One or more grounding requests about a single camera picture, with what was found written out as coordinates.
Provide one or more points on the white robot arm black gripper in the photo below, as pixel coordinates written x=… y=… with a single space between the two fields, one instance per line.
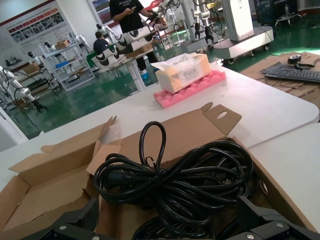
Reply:
x=20 y=91

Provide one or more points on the flat brown cardboard sheet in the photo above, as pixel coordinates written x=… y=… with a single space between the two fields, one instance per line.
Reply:
x=275 y=60

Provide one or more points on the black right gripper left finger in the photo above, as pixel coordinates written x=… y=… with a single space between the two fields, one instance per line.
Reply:
x=75 y=222

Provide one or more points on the wall poster with red band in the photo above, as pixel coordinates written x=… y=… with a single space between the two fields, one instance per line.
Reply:
x=37 y=22

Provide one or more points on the seated person in dark shirt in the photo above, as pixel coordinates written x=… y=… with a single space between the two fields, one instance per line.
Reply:
x=100 y=44

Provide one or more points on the standing person in black shirt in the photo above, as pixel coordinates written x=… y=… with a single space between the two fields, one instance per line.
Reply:
x=127 y=17

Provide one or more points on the cardboard box with oval hole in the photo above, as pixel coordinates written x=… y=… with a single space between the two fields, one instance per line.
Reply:
x=190 y=135

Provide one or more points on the row of white robot shells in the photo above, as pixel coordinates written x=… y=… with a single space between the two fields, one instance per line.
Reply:
x=125 y=42

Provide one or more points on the silver robot arm black gripper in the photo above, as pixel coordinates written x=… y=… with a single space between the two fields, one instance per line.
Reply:
x=203 y=15

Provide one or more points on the black webcam on tripod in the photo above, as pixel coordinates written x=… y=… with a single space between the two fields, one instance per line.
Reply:
x=295 y=58

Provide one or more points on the white humanoid robot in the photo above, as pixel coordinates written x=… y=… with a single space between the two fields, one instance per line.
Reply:
x=106 y=31

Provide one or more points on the low shelf with cardboard boxes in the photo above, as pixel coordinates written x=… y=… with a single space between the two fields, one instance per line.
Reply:
x=35 y=75

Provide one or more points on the white robot pedestal on wheels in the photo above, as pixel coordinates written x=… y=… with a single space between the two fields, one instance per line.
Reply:
x=240 y=25

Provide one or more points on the black computer keyboard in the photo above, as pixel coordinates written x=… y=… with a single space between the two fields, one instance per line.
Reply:
x=292 y=73

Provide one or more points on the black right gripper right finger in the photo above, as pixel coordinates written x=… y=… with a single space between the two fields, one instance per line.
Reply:
x=260 y=225

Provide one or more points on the Face tissue pack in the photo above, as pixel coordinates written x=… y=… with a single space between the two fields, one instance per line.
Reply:
x=183 y=73

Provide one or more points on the wall poster with landscape photos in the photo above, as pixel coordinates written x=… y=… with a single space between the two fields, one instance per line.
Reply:
x=100 y=8

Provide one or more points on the pink wavy foam pad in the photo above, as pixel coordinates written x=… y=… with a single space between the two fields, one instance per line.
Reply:
x=200 y=83

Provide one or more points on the white metal shelf rack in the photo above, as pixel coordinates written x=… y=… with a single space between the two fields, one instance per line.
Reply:
x=70 y=65

